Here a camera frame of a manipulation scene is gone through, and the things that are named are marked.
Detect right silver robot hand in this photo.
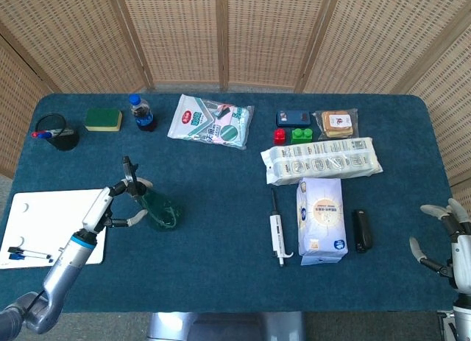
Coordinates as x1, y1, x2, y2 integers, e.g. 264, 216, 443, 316
409, 197, 471, 292

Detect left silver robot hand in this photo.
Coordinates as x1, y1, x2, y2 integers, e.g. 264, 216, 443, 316
82, 177, 154, 235

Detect green transparent spray bottle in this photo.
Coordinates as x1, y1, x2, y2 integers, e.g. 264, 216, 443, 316
122, 155, 181, 231

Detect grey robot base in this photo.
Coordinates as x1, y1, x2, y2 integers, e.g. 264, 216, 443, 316
146, 311, 306, 341

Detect cola bottle with blue cap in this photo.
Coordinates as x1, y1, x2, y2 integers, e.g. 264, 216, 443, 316
129, 94, 155, 133

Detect white board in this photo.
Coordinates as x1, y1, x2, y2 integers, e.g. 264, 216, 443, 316
0, 188, 111, 270

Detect black mesh pen holder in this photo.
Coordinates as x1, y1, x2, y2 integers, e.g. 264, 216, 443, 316
35, 113, 80, 152

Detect green and yellow sponge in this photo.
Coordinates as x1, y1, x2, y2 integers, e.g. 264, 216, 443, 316
85, 108, 124, 133

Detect red and blue pen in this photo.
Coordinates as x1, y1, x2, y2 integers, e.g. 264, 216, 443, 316
31, 129, 74, 140

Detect blue capped marker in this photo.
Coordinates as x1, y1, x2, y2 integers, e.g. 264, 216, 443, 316
9, 253, 54, 264

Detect black stapler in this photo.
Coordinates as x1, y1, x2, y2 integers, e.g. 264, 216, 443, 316
353, 208, 374, 254

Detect blue tablecloth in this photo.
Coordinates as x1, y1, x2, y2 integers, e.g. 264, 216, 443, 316
0, 93, 464, 314

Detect cleaning cloth package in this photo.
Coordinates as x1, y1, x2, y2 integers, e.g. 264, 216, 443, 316
167, 94, 255, 150

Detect lavender tissue pack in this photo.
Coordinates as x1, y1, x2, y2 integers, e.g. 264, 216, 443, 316
296, 177, 349, 266

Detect long cream package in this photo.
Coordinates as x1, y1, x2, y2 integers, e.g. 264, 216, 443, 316
261, 136, 383, 186

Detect packaged brown biscuits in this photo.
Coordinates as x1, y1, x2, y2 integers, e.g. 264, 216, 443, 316
311, 108, 360, 141

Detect white pipette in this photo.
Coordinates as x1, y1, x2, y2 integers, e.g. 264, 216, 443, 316
271, 188, 294, 270

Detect woven folding screen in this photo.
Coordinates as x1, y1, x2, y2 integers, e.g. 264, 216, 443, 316
0, 0, 471, 209

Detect green toy block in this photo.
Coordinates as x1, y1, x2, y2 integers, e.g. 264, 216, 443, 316
291, 127, 314, 144

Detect dark blue box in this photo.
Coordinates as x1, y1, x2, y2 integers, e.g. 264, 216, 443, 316
276, 110, 312, 127

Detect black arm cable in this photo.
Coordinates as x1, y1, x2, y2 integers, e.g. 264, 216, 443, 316
21, 288, 49, 322

